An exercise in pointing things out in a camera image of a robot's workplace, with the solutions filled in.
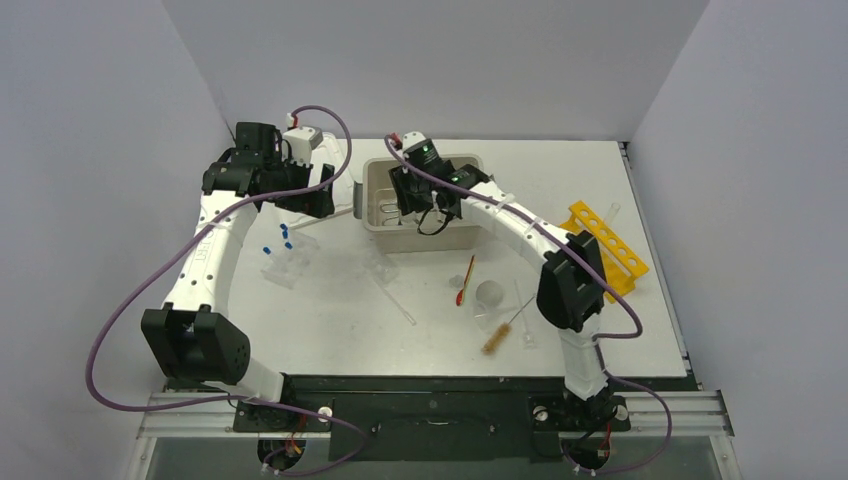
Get beige plastic tub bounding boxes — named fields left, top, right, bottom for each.
left=355, top=157, right=482, bottom=254

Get rainbow plastic spoon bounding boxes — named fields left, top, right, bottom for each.
left=455, top=255, right=476, bottom=307

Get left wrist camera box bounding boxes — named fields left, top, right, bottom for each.
left=282, top=113, right=323, bottom=167

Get test tube brush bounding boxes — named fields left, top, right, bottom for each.
left=481, top=296, right=535, bottom=356

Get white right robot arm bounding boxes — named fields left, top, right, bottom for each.
left=384, top=132, right=608, bottom=427

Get black base frame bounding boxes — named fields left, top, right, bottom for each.
left=231, top=374, right=700, bottom=465

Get large clear test tube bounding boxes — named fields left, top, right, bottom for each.
left=603, top=202, right=621, bottom=226

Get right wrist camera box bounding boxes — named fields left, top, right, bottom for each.
left=388, top=131, right=429, bottom=152

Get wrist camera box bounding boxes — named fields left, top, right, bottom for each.
left=282, top=113, right=323, bottom=167
left=388, top=131, right=429, bottom=152

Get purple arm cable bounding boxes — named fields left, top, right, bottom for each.
left=86, top=104, right=370, bottom=479
left=384, top=135, right=674, bottom=478

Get yellow test tube rack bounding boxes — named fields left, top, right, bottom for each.
left=560, top=201, right=649, bottom=297

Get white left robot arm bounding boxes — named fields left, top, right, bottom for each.
left=141, top=122, right=334, bottom=430

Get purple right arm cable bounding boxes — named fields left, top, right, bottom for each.
left=384, top=135, right=674, bottom=478

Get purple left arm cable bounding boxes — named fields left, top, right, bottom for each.
left=86, top=104, right=370, bottom=479

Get grey round ball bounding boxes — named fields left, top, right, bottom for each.
left=475, top=280, right=504, bottom=309

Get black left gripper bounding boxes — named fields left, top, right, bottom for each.
left=265, top=152, right=333, bottom=218

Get metal crucible tongs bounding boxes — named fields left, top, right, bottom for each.
left=378, top=202, right=417, bottom=227

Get clear glass funnel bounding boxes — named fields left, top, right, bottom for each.
left=512, top=280, right=537, bottom=350

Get clear uncapped tube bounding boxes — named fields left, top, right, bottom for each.
left=376, top=280, right=417, bottom=326

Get small clear beaker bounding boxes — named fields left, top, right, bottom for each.
left=363, top=252, right=399, bottom=286

